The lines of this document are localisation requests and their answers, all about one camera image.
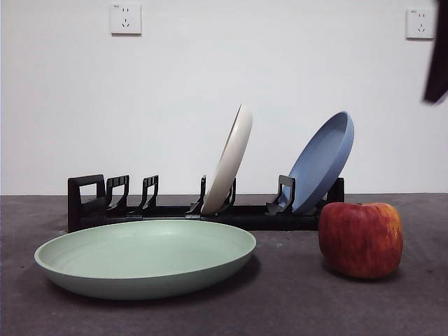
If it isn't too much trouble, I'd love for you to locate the white wall socket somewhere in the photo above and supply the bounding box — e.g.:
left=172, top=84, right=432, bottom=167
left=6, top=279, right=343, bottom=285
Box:
left=111, top=3, right=143, bottom=35
left=405, top=8, right=437, bottom=40

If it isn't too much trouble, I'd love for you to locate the cream round plate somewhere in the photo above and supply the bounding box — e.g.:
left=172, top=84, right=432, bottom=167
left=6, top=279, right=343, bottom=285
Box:
left=201, top=103, right=253, bottom=214

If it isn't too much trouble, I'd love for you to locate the black plate rack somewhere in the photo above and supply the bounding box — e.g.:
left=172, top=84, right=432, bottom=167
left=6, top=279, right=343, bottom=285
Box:
left=66, top=174, right=346, bottom=232

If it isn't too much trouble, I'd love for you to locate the green round plate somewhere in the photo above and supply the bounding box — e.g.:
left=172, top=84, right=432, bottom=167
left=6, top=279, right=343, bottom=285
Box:
left=34, top=219, right=258, bottom=301

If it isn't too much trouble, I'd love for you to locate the red apple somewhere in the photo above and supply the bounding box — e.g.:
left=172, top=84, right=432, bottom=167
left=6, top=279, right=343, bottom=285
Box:
left=318, top=202, right=404, bottom=279

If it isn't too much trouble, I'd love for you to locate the blue round plate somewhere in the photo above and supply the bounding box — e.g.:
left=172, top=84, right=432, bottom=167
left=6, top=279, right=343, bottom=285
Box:
left=288, top=111, right=355, bottom=214

